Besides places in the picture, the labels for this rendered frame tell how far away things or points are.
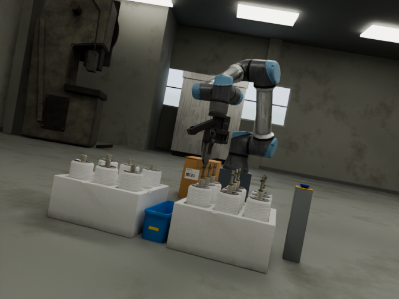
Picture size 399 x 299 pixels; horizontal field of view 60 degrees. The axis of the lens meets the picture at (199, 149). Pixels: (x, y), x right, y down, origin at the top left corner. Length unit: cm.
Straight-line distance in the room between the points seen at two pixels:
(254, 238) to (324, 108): 815
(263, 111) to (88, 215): 100
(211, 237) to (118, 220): 38
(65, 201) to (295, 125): 799
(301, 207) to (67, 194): 98
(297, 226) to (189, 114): 635
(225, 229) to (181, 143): 644
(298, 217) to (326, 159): 781
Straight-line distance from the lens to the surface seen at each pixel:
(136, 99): 791
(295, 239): 156
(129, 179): 145
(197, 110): 771
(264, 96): 184
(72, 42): 588
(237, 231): 132
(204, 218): 134
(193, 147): 768
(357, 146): 955
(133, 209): 142
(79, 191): 152
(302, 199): 153
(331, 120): 937
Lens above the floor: 43
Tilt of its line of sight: 1 degrees down
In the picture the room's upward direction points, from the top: 10 degrees clockwise
